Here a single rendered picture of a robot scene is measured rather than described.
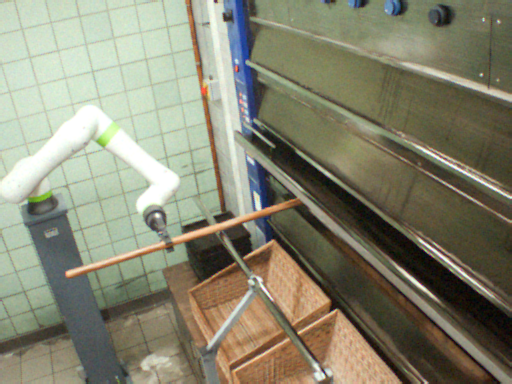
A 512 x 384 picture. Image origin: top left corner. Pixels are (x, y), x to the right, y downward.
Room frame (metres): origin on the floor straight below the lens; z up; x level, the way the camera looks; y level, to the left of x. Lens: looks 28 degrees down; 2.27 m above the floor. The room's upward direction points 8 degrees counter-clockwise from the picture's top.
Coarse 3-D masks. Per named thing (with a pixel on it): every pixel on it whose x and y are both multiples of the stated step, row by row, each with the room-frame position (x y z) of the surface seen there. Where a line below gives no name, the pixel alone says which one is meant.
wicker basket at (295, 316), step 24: (264, 264) 2.15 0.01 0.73; (288, 264) 2.00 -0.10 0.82; (192, 288) 2.03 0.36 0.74; (216, 288) 2.06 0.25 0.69; (240, 288) 2.11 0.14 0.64; (288, 288) 1.97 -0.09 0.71; (312, 288) 1.79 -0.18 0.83; (264, 312) 1.97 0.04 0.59; (288, 312) 1.92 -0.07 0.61; (312, 312) 1.64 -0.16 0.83; (264, 336) 1.80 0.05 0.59; (312, 336) 1.64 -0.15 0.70; (240, 360) 1.53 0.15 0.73
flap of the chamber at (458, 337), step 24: (240, 144) 2.10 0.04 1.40; (264, 144) 2.06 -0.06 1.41; (288, 168) 1.79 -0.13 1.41; (312, 168) 1.80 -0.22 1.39; (312, 192) 1.57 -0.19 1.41; (336, 192) 1.58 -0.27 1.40; (360, 216) 1.40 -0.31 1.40; (384, 240) 1.25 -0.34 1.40; (408, 240) 1.25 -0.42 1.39; (408, 264) 1.11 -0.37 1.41; (432, 264) 1.11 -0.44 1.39; (408, 288) 1.00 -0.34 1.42; (432, 288) 1.00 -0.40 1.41; (456, 288) 1.00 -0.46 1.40; (432, 312) 0.91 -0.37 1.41; (456, 312) 0.90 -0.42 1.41; (480, 312) 0.90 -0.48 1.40; (456, 336) 0.83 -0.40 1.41; (504, 336) 0.81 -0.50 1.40; (480, 360) 0.75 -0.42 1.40
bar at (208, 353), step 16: (224, 240) 1.73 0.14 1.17; (240, 256) 1.61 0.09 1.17; (256, 288) 1.41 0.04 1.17; (240, 304) 1.43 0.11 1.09; (272, 304) 1.31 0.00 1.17; (288, 320) 1.23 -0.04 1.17; (224, 336) 1.40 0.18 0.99; (288, 336) 1.17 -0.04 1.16; (208, 352) 1.37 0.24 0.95; (304, 352) 1.09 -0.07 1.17; (208, 368) 1.36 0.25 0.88; (320, 368) 1.02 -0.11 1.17
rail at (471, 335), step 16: (272, 160) 1.82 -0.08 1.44; (288, 176) 1.66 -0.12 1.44; (304, 192) 1.54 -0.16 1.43; (320, 208) 1.44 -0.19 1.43; (368, 240) 1.21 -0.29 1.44; (384, 256) 1.12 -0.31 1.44; (400, 272) 1.05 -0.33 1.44; (416, 288) 0.98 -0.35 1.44; (432, 304) 0.92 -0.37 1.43; (448, 320) 0.86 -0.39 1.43; (464, 336) 0.81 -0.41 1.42; (480, 336) 0.79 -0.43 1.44; (496, 352) 0.73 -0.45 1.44
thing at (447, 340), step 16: (272, 176) 2.20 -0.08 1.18; (288, 192) 2.04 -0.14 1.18; (304, 208) 1.89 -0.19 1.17; (320, 224) 1.76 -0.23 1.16; (336, 240) 1.65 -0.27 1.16; (352, 256) 1.54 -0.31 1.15; (368, 272) 1.44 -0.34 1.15; (432, 320) 1.13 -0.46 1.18; (448, 336) 1.05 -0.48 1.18; (464, 352) 0.98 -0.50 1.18; (480, 368) 0.92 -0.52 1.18
